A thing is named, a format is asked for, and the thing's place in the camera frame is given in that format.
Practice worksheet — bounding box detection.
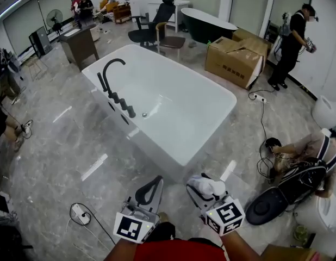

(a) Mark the person's red shirt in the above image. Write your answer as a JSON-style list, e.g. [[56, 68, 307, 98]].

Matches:
[[133, 238, 226, 261]]

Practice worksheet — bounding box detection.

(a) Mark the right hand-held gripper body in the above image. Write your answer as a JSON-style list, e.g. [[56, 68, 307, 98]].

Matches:
[[200, 195, 246, 237]]

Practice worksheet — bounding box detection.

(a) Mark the person's right forearm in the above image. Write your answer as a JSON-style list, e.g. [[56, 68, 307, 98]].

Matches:
[[220, 229, 263, 261]]

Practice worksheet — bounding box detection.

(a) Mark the black standing fan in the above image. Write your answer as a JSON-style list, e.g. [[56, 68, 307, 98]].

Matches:
[[46, 9, 64, 35]]

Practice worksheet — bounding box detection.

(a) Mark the white rectangular bathtub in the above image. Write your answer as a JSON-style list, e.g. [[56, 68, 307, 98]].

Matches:
[[81, 43, 238, 185]]

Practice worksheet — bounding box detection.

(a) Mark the large cardboard box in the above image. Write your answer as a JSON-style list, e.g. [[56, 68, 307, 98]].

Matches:
[[204, 36, 268, 90]]

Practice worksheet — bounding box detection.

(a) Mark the white bottle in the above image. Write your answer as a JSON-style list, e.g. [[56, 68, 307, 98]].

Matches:
[[188, 175, 226, 198]]

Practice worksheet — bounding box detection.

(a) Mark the wooden chair brown seat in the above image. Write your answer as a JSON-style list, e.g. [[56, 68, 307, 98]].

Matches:
[[155, 22, 186, 63]]

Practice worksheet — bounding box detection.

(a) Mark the black oval bathtub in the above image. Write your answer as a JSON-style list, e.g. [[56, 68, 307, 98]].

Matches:
[[181, 7, 239, 45]]

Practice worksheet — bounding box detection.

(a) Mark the black bathtub faucet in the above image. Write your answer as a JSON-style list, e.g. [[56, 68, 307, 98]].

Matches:
[[96, 58, 137, 119]]

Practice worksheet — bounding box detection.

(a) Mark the metal wire rack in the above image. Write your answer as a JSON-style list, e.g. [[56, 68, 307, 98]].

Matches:
[[27, 56, 49, 82]]

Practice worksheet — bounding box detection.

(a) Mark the white toilet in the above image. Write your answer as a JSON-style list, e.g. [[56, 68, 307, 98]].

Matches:
[[311, 95, 336, 131], [295, 194, 336, 234]]

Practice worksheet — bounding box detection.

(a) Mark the person's left forearm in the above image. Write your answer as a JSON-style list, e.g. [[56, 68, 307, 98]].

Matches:
[[103, 237, 139, 261]]

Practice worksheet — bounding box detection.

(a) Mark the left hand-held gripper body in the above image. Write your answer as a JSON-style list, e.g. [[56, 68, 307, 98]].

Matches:
[[113, 196, 161, 244]]

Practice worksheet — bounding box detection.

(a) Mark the white table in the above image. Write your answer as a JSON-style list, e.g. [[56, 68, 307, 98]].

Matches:
[[147, 0, 191, 34]]

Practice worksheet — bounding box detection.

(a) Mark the wooden shelf unit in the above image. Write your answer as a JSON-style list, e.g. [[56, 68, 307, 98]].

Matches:
[[113, 3, 132, 24]]

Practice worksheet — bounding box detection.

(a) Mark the black computer tower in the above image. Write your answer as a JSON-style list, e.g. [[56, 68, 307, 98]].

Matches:
[[28, 26, 53, 59]]

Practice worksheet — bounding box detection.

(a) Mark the black office chair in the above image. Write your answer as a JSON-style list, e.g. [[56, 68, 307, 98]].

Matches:
[[127, 0, 177, 52]]

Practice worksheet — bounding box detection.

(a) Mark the black cable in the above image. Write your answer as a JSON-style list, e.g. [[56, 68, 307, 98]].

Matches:
[[69, 202, 116, 245], [256, 101, 276, 179]]

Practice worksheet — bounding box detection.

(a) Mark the person's leg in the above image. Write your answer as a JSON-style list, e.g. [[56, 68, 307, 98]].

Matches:
[[153, 212, 176, 242]]

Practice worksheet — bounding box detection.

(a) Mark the black backpack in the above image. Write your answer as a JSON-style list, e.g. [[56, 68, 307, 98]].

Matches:
[[281, 158, 328, 204]]

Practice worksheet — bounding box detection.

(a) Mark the white power strip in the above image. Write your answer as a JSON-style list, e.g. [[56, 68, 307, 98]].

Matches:
[[248, 92, 267, 104], [70, 203, 91, 226]]

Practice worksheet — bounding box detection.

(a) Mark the dark wooden cabinet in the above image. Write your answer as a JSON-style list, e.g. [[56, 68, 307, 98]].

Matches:
[[59, 23, 100, 72]]

